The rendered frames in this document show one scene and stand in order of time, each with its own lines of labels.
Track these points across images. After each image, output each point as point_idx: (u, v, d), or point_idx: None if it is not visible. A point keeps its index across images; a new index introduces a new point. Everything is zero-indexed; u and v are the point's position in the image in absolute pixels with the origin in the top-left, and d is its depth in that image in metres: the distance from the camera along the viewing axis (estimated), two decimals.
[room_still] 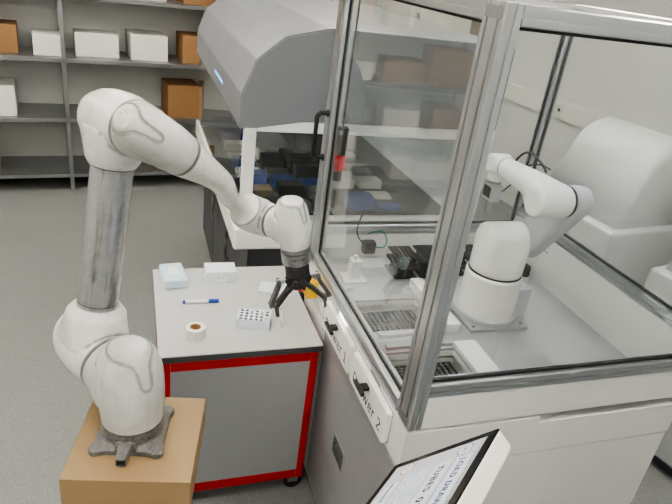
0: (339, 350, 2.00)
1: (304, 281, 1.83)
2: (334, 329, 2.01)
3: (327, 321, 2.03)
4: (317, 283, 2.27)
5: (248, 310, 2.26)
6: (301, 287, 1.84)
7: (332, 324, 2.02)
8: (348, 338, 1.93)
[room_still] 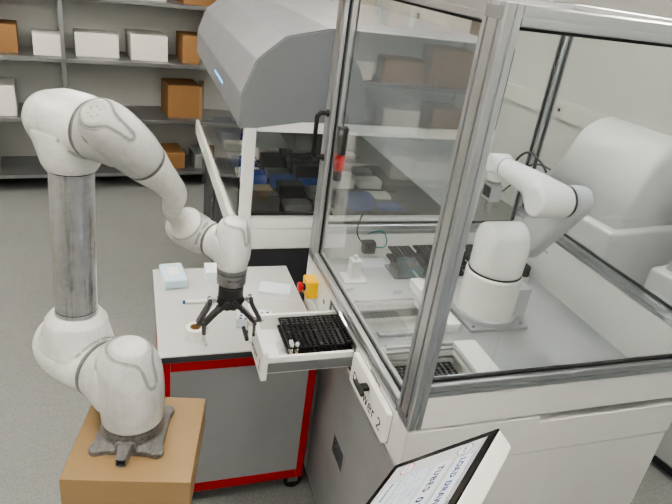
0: None
1: (236, 303, 1.80)
2: None
3: (245, 326, 1.94)
4: (317, 283, 2.27)
5: None
6: (232, 308, 1.82)
7: None
8: (262, 344, 1.84)
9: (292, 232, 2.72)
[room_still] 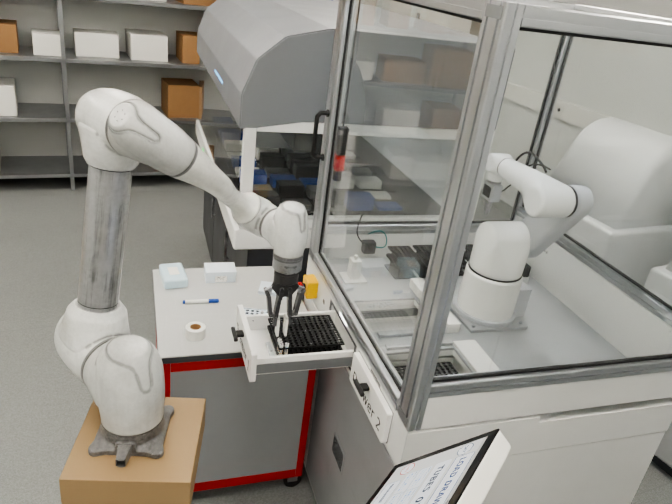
0: (245, 357, 1.90)
1: (291, 290, 1.81)
2: (240, 336, 1.90)
3: (234, 327, 1.93)
4: (317, 283, 2.27)
5: (248, 310, 2.26)
6: (287, 295, 1.83)
7: (238, 330, 1.92)
8: (250, 345, 1.83)
9: None
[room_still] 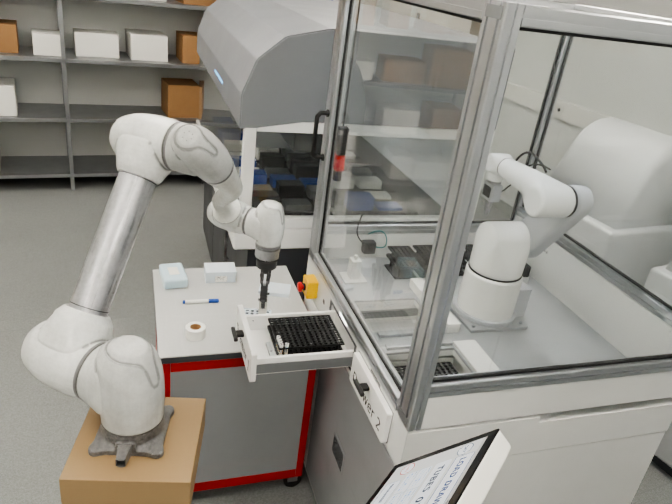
0: (245, 357, 1.90)
1: (271, 270, 2.18)
2: (240, 336, 1.90)
3: (234, 327, 1.93)
4: (317, 283, 2.27)
5: (248, 310, 2.26)
6: (268, 277, 2.17)
7: (238, 330, 1.92)
8: (250, 345, 1.83)
9: (292, 232, 2.72)
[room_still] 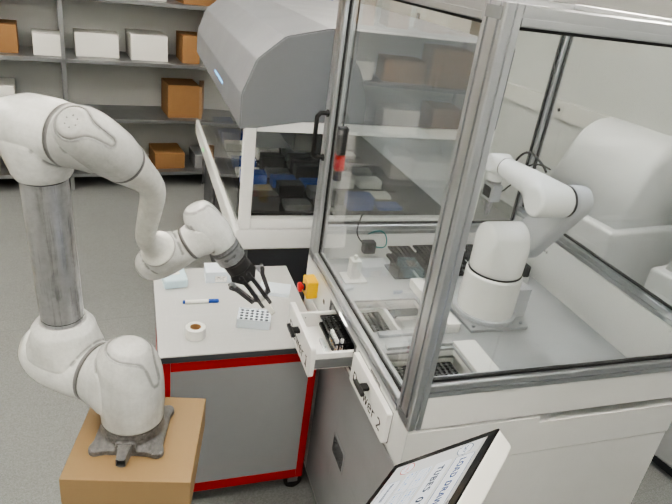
0: (301, 353, 1.96)
1: (250, 274, 1.80)
2: (296, 332, 1.96)
3: (290, 324, 1.99)
4: (317, 283, 2.27)
5: (248, 310, 2.26)
6: (250, 279, 1.82)
7: (294, 326, 1.98)
8: (309, 341, 1.89)
9: (292, 232, 2.72)
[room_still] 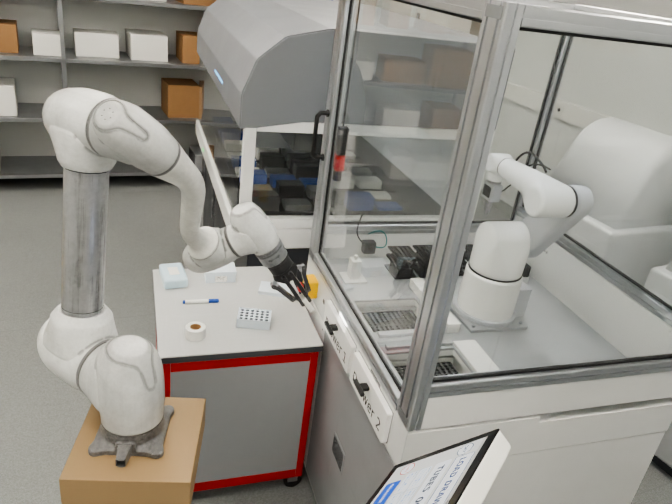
0: (339, 350, 2.00)
1: (292, 273, 1.85)
2: (334, 329, 2.01)
3: (327, 321, 2.03)
4: (317, 283, 2.27)
5: (248, 310, 2.26)
6: (291, 278, 1.87)
7: (332, 324, 2.02)
8: (348, 338, 1.93)
9: (292, 232, 2.72)
